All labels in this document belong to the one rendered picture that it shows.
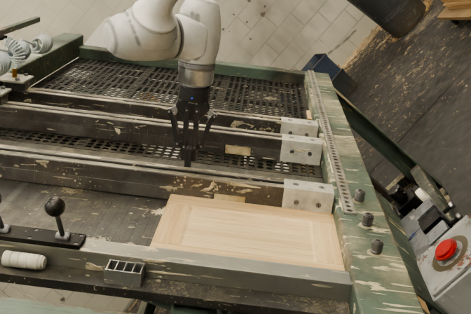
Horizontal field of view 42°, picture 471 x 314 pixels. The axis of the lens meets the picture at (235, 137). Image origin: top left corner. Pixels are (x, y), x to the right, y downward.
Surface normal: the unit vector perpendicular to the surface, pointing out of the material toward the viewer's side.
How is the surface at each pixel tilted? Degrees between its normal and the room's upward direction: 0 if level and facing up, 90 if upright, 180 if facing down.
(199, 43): 119
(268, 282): 90
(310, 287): 90
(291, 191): 90
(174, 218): 55
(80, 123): 90
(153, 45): 134
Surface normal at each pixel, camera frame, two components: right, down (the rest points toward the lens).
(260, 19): 0.05, 0.18
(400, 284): 0.11, -0.94
